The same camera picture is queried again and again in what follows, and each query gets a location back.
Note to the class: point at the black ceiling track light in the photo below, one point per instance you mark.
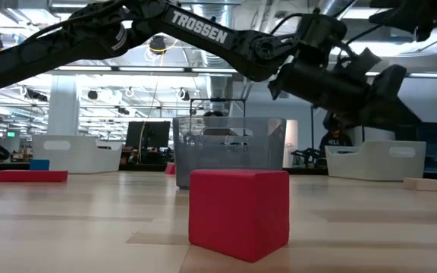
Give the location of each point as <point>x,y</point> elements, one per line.
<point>36,95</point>

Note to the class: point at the black overhead camera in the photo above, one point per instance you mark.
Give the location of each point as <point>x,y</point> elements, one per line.
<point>158,43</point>

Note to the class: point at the long red block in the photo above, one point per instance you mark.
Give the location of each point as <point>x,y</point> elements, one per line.
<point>32,176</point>

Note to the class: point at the black metal gantry frame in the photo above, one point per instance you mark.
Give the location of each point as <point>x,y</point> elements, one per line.
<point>312,129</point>

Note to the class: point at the silver round ventilation duct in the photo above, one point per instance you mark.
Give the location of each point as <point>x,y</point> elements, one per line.
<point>218,91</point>

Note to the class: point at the green exit sign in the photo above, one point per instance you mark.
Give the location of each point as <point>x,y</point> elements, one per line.
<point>11,133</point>

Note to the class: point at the silver slanted ventilation duct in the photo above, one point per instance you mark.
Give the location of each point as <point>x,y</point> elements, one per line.
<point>336,5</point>

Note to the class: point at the black round ceiling speaker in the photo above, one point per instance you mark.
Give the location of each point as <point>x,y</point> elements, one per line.
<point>185,95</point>
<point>92,95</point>

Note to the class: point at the white building pillar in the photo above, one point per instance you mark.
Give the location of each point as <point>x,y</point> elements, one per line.
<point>63,110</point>

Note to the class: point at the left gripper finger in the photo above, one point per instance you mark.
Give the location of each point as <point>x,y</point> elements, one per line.
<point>360,121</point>
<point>400,117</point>

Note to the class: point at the small red block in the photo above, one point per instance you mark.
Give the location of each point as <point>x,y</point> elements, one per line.
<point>170,169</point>

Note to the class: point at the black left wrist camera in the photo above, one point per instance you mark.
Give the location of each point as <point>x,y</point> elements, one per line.
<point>321,34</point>

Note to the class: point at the light grey plastic bin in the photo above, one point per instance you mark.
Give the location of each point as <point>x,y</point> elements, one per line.
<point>374,163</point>

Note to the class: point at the natural wood block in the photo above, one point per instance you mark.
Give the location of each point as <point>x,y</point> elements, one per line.
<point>423,184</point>

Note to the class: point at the clear plastic bin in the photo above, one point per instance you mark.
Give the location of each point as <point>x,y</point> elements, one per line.
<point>230,151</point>

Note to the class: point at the small blue block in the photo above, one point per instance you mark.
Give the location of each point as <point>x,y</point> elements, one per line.
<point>39,164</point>

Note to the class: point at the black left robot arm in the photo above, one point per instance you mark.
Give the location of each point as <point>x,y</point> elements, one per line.
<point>199,28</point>

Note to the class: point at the red cube block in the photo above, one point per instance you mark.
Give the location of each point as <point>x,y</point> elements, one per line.
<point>237,216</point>

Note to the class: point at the black monitor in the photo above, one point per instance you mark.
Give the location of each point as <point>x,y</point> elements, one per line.
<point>154,134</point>

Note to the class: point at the white plastic bin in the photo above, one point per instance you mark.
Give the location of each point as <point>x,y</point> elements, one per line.
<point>78,155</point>

